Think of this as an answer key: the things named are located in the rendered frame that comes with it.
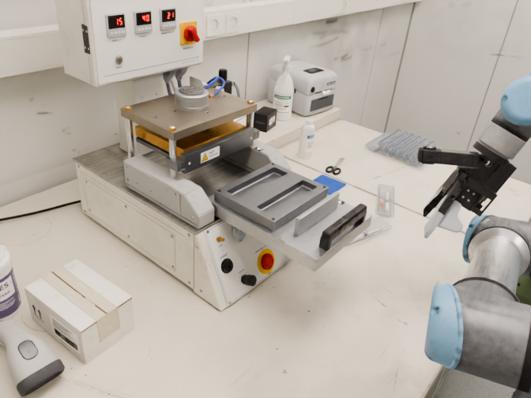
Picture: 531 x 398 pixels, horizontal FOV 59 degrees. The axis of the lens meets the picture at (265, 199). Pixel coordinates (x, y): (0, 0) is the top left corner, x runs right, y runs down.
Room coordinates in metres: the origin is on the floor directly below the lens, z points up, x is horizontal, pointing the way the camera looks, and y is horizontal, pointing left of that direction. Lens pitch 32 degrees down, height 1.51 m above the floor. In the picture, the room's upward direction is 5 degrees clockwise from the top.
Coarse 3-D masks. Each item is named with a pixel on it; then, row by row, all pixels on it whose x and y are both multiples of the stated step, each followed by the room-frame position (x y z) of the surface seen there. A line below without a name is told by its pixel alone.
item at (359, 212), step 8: (352, 208) 0.82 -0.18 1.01; (360, 208) 0.82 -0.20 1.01; (344, 216) 0.78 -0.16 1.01; (352, 216) 0.79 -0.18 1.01; (360, 216) 0.81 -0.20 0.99; (336, 224) 0.75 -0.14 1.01; (344, 224) 0.76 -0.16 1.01; (328, 232) 0.72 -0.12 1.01; (336, 232) 0.73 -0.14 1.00; (320, 240) 0.73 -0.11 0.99; (328, 240) 0.72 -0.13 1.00; (328, 248) 0.72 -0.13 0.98
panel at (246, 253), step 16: (224, 224) 0.85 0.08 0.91; (208, 240) 0.80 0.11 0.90; (224, 240) 0.83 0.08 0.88; (240, 240) 0.86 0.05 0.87; (256, 240) 0.90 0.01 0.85; (224, 256) 0.81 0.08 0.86; (240, 256) 0.84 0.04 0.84; (256, 256) 0.88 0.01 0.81; (224, 272) 0.79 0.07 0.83; (240, 272) 0.82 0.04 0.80; (256, 272) 0.86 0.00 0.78; (272, 272) 0.89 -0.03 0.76; (224, 288) 0.78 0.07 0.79; (240, 288) 0.81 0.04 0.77
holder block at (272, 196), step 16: (256, 176) 0.94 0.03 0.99; (272, 176) 0.98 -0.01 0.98; (288, 176) 0.96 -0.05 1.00; (224, 192) 0.86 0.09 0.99; (240, 192) 0.89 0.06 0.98; (256, 192) 0.87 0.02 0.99; (272, 192) 0.88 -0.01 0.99; (288, 192) 0.90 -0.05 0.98; (304, 192) 0.92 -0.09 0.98; (320, 192) 0.90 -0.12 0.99; (240, 208) 0.81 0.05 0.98; (256, 208) 0.80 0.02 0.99; (272, 208) 0.83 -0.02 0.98; (288, 208) 0.82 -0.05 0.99; (304, 208) 0.85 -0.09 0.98; (272, 224) 0.76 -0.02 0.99
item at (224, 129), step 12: (144, 132) 0.99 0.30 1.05; (204, 132) 1.02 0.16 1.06; (216, 132) 1.02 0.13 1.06; (228, 132) 1.03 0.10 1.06; (144, 144) 1.00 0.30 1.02; (156, 144) 0.97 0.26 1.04; (168, 144) 0.94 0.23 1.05; (180, 144) 0.94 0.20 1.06; (192, 144) 0.95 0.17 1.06; (204, 144) 0.96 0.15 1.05; (180, 156) 0.92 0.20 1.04
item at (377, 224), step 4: (372, 220) 1.15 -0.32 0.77; (376, 220) 1.15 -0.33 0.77; (380, 220) 1.15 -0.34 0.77; (384, 220) 1.15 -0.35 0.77; (372, 224) 1.12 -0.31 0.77; (376, 224) 1.13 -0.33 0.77; (380, 224) 1.13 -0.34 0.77; (384, 224) 1.13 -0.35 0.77; (388, 224) 1.13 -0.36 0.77; (368, 228) 1.10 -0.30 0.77; (372, 228) 1.10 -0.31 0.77; (376, 228) 1.11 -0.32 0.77; (380, 228) 1.11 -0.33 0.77; (384, 228) 1.11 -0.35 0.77; (364, 232) 1.08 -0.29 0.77; (368, 232) 1.08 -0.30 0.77; (372, 232) 1.08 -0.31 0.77; (360, 236) 1.06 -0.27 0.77; (364, 236) 1.06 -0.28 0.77; (352, 240) 1.04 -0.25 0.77
